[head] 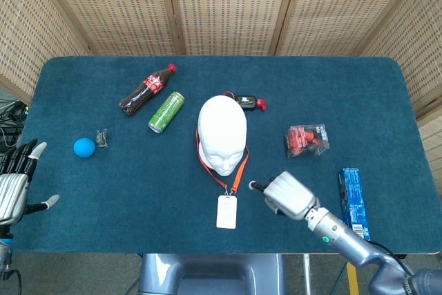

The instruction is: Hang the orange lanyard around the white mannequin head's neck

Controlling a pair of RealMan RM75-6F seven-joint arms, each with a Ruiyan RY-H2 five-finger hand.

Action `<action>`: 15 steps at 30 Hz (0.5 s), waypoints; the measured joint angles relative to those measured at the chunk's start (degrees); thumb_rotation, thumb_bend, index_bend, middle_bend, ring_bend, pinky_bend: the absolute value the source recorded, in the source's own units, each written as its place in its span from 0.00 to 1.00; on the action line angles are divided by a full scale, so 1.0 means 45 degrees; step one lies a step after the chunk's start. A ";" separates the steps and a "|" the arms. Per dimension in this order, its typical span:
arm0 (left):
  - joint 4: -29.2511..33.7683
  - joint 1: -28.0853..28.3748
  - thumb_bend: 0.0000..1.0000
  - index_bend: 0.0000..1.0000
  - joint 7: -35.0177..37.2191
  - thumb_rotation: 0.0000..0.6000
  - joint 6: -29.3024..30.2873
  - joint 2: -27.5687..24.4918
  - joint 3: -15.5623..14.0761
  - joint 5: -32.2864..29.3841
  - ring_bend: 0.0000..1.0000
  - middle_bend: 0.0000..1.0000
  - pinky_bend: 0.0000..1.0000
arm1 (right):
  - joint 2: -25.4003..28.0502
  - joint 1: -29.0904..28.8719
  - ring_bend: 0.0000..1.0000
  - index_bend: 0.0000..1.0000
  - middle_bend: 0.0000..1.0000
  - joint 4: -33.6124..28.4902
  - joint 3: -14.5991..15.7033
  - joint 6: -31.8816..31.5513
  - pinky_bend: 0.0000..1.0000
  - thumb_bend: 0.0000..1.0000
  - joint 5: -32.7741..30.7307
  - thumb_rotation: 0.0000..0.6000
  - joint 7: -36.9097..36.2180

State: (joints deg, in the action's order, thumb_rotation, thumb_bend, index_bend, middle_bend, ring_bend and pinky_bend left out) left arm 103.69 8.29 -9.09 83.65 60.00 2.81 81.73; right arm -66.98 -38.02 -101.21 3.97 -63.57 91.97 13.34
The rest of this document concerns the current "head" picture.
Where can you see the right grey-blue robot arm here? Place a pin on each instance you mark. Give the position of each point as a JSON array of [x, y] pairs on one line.
[[348, 243]]

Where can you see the woven folding screen panel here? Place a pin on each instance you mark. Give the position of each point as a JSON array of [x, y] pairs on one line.
[[342, 8], [114, 8], [228, 8], [31, 32], [414, 32]]

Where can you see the small dark metal clip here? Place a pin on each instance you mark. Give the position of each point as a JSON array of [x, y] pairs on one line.
[[102, 138]]

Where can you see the black under-table bracket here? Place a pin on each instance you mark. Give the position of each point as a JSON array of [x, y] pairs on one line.
[[398, 256]]

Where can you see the white table leg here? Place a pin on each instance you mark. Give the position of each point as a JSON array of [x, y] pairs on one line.
[[307, 274]]

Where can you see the blue carpet table mat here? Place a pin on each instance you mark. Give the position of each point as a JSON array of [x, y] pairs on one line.
[[121, 205]]

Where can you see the blue ball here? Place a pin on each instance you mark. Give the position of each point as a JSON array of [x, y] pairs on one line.
[[84, 148]]

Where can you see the grey-blue robot torso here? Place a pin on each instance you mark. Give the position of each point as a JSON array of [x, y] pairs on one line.
[[214, 274]]

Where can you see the cola bottle red cap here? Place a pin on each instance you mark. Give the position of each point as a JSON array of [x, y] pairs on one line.
[[152, 84]]

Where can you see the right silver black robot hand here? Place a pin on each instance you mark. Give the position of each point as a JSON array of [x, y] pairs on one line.
[[290, 195]]

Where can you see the white badge card holder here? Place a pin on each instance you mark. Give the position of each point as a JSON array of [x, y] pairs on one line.
[[227, 212]]

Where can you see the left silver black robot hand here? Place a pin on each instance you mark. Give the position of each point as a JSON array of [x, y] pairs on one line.
[[14, 191]]

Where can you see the blue rectangular carton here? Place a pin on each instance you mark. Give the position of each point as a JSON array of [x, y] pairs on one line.
[[352, 195]]

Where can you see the clear box red items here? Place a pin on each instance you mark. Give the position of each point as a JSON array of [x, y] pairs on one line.
[[305, 141]]

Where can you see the white mannequin head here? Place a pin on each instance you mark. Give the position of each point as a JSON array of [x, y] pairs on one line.
[[222, 129]]

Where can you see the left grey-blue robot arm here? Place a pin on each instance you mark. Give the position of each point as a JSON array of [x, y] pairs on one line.
[[4, 250]]

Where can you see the black bottle red cap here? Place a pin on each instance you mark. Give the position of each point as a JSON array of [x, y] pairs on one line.
[[246, 101]]

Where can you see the green drink can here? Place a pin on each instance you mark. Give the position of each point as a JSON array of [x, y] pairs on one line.
[[165, 112]]

